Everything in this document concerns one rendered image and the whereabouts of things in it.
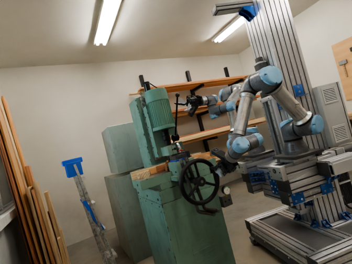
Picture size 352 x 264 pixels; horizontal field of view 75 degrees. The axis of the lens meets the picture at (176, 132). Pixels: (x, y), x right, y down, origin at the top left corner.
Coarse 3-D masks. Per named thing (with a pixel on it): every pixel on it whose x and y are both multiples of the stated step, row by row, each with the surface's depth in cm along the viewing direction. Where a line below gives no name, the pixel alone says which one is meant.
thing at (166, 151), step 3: (162, 147) 176; (165, 147) 171; (168, 147) 168; (171, 147) 169; (162, 150) 177; (165, 150) 173; (168, 150) 168; (171, 150) 169; (174, 150) 170; (162, 153) 179; (165, 153) 174; (168, 153) 169; (171, 153) 169; (174, 153) 170
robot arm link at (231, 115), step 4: (224, 88) 213; (228, 88) 208; (220, 92) 213; (224, 92) 210; (228, 92) 207; (232, 92) 205; (220, 96) 213; (224, 96) 210; (228, 96) 208; (224, 100) 211; (228, 112) 210; (232, 112) 208; (236, 112) 211; (228, 116) 211; (232, 116) 208; (232, 120) 208; (232, 124) 208; (232, 128) 209; (232, 132) 208; (228, 136) 211
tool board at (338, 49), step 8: (344, 40) 343; (336, 48) 354; (344, 48) 345; (336, 56) 356; (344, 56) 347; (336, 64) 359; (344, 64) 348; (344, 72) 352; (344, 80) 354; (344, 88) 356
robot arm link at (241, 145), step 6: (240, 138) 114; (234, 144) 114; (240, 144) 112; (246, 144) 112; (228, 150) 120; (234, 150) 114; (240, 150) 112; (246, 150) 113; (234, 156) 117; (240, 156) 117
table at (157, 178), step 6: (198, 168) 163; (204, 168) 166; (156, 174) 157; (162, 174) 151; (168, 174) 153; (132, 180) 162; (138, 180) 150; (144, 180) 146; (150, 180) 147; (156, 180) 149; (162, 180) 151; (168, 180) 152; (174, 180) 148; (138, 186) 150; (144, 186) 145; (150, 186) 147
